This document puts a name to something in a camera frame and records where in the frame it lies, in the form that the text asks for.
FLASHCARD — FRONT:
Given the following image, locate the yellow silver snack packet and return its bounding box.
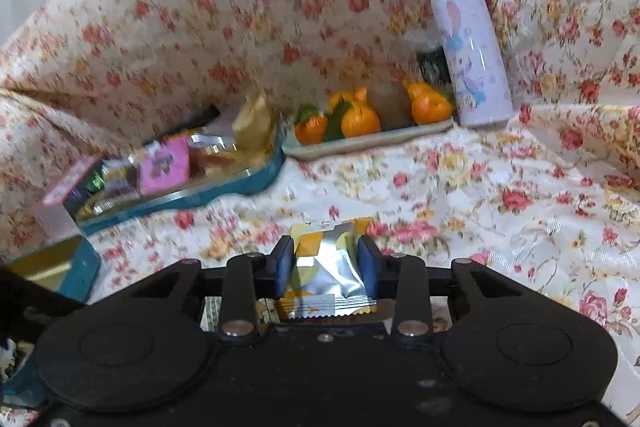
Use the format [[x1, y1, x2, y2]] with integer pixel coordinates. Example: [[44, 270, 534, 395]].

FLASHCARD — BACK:
[[276, 218, 378, 321]]

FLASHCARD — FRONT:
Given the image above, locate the teal tin tray with snacks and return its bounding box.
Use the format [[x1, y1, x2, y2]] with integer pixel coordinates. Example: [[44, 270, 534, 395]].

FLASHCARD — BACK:
[[75, 126, 284, 235]]

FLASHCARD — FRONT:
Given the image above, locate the white rectangular fruit plate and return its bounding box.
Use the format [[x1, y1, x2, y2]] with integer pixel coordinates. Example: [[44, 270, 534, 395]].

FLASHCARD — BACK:
[[282, 118, 454, 161]]

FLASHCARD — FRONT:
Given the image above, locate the left front mandarin orange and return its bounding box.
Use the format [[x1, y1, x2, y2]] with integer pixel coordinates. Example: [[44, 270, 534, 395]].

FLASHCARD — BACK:
[[294, 114, 328, 146]]

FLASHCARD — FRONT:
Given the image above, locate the mandarin orange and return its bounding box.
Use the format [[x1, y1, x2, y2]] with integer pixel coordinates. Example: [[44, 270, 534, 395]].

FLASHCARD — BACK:
[[294, 114, 328, 146], [341, 104, 382, 139], [411, 91, 454, 124]]

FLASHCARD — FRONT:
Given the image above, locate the gold foil snack packet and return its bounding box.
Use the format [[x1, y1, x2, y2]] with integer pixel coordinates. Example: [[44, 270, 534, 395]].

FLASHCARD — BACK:
[[232, 90, 274, 150]]

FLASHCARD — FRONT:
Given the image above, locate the middle front mandarin orange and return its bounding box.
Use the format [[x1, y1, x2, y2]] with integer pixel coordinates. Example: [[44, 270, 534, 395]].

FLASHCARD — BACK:
[[341, 104, 382, 139]]

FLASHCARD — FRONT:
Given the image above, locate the pink snack packet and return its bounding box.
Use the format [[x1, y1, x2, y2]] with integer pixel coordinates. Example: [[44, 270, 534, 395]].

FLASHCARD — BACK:
[[139, 136, 191, 195]]

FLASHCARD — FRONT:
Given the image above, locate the brown kiwi fruit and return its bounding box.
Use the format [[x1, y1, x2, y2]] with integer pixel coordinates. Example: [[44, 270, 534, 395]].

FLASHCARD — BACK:
[[367, 80, 413, 131]]

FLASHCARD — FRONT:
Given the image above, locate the right front mandarin orange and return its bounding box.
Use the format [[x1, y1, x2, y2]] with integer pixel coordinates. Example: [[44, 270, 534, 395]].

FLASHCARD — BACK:
[[411, 91, 454, 124]]

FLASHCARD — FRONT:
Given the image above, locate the black remote control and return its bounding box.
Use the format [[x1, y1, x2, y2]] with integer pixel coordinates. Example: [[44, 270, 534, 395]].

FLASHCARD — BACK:
[[143, 104, 220, 145]]

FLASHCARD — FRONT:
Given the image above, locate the dark green coffee can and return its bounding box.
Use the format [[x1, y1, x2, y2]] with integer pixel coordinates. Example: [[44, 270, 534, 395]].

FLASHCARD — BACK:
[[416, 48, 451, 89]]

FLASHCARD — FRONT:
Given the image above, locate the teal and gold tin lid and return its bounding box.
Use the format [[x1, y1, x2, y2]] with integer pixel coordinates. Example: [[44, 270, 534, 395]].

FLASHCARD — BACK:
[[6, 235, 101, 303]]

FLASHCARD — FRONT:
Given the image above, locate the purple rabbit thermos bottle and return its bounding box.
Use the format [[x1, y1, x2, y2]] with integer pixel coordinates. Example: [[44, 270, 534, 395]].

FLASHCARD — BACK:
[[431, 0, 514, 128]]

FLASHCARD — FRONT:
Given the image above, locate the red and white snack box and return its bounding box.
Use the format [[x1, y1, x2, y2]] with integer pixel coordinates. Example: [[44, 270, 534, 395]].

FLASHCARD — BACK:
[[32, 156, 100, 243]]

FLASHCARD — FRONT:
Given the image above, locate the floral fabric sofa cover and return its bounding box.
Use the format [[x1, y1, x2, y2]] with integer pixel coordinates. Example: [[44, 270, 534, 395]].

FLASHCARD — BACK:
[[1, 0, 639, 425]]

